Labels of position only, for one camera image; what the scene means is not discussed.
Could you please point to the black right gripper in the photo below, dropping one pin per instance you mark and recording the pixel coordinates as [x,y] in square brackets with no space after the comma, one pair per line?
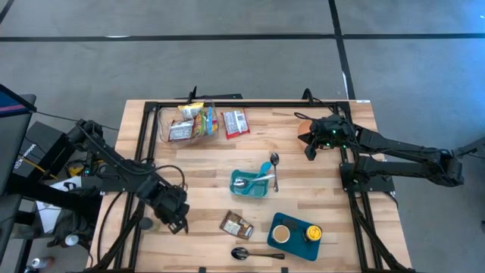
[331,130]

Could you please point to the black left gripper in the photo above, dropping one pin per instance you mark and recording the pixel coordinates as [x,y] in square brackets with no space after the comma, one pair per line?
[166,201]

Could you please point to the light blue plastic spoon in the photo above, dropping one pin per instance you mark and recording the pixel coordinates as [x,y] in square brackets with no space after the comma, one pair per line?
[265,167]

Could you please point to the brown orange snack packet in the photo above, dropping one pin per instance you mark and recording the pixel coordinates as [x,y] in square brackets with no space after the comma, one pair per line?
[236,226]

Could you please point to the teal plastic container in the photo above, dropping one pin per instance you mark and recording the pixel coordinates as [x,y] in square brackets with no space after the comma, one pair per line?
[261,189]

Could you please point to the black spoon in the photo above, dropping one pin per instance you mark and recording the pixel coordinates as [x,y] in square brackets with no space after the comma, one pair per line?
[239,253]

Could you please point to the small black box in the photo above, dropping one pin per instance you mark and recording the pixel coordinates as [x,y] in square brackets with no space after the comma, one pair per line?
[291,223]

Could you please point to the silver metal spoon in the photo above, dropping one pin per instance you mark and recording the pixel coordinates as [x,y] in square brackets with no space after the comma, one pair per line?
[240,183]

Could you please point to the red barcode ramen packet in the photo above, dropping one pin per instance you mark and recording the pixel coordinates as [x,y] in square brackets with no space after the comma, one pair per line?
[235,123]

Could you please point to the jar with yellow lid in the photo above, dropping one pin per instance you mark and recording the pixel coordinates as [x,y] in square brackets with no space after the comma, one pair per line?
[313,233]

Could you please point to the glass jar tan lid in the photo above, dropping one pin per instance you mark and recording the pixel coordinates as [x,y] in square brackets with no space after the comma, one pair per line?
[281,234]

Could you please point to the dark blue plastic tray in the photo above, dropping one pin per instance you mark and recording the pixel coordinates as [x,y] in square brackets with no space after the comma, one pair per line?
[299,248]

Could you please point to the red yellow Maruchan ramen packet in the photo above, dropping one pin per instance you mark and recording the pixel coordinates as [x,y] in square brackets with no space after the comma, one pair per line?
[181,130]

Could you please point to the blue striped ramen packet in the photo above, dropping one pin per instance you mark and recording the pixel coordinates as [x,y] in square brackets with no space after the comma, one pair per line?
[210,119]

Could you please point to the green red ramen packet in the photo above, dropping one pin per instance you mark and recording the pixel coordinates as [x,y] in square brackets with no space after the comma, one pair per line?
[199,125]

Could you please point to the yellow white ramen packet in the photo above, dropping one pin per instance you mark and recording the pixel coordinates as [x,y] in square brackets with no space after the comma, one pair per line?
[190,110]

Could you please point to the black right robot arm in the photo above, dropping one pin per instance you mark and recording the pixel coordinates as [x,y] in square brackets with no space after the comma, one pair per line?
[398,148]

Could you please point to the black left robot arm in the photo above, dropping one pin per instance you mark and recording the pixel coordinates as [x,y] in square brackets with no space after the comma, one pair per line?
[113,159]

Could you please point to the orange bowl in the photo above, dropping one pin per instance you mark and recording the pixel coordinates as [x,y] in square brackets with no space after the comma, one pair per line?
[302,130]

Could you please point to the clear plastic bin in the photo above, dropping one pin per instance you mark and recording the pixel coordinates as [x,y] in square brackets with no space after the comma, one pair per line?
[164,129]

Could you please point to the black bar behind table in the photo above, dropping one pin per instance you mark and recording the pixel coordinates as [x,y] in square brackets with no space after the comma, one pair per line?
[219,96]

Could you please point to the white paper sheet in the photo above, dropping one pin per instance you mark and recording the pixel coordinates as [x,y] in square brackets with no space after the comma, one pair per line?
[49,216]

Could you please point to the silver can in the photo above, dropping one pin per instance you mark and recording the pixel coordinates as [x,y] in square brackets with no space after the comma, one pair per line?
[41,262]

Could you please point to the black equipment box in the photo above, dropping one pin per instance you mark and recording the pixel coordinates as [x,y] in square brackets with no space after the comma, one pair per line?
[41,140]

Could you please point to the computer monitor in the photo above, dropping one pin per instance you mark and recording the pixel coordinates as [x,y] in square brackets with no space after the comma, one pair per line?
[11,132]

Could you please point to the black aluminium table frame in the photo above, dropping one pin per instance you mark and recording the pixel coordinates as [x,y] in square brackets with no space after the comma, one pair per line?
[246,103]

